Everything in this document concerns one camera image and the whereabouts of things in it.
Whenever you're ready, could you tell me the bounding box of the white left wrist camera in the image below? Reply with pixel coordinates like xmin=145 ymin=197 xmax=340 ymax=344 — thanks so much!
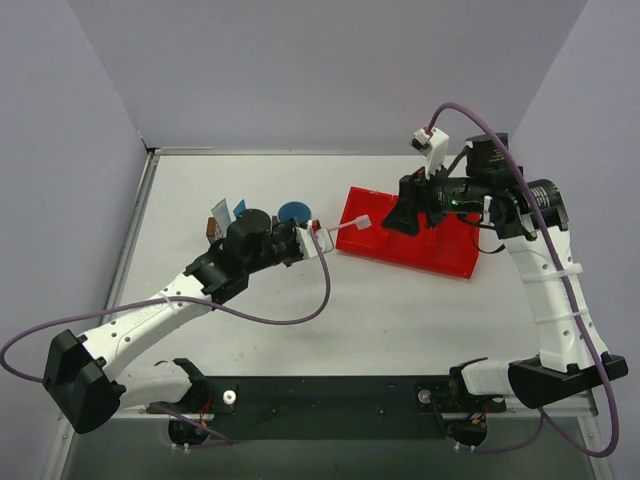
xmin=294 ymin=220 xmax=335 ymax=260

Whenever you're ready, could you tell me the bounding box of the white toothpaste tube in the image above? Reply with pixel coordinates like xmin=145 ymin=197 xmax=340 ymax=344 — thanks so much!
xmin=211 ymin=198 xmax=232 ymax=231

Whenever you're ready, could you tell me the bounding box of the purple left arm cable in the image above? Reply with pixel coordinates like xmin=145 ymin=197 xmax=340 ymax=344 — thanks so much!
xmin=0 ymin=234 xmax=332 ymax=448

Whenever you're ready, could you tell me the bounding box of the red plastic bin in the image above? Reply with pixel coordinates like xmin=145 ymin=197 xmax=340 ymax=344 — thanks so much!
xmin=334 ymin=186 xmax=482 ymax=279

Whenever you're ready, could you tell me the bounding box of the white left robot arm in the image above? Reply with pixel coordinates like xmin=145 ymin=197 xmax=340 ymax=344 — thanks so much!
xmin=43 ymin=209 xmax=318 ymax=434

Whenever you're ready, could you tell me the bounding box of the white pink toothbrush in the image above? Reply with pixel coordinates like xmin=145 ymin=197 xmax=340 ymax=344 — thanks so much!
xmin=321 ymin=215 xmax=372 ymax=232

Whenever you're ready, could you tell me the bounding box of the blue toothpaste tube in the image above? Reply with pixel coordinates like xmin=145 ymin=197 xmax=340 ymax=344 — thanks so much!
xmin=233 ymin=200 xmax=246 ymax=217

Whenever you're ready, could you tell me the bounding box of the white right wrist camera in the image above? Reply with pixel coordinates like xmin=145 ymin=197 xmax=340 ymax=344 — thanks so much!
xmin=411 ymin=127 xmax=449 ymax=177

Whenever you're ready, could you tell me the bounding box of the brown wooden block stand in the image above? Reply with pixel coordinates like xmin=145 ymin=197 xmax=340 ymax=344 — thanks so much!
xmin=205 ymin=216 xmax=224 ymax=245

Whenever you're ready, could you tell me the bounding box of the blue plastic cup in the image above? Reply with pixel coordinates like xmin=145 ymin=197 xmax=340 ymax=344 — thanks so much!
xmin=277 ymin=201 xmax=312 ymax=224

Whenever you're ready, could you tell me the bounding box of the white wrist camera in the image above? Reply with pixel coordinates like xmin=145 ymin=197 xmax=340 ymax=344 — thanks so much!
xmin=411 ymin=127 xmax=449 ymax=177
xmin=294 ymin=220 xmax=335 ymax=260

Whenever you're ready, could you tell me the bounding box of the aluminium front rail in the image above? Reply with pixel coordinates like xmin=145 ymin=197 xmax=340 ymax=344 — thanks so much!
xmin=58 ymin=372 xmax=600 ymax=421

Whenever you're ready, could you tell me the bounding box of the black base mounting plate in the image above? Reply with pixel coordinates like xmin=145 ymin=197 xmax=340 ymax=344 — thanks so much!
xmin=168 ymin=375 xmax=506 ymax=446

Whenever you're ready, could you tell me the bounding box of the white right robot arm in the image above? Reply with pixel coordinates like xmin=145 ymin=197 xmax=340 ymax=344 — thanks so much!
xmin=382 ymin=128 xmax=629 ymax=409

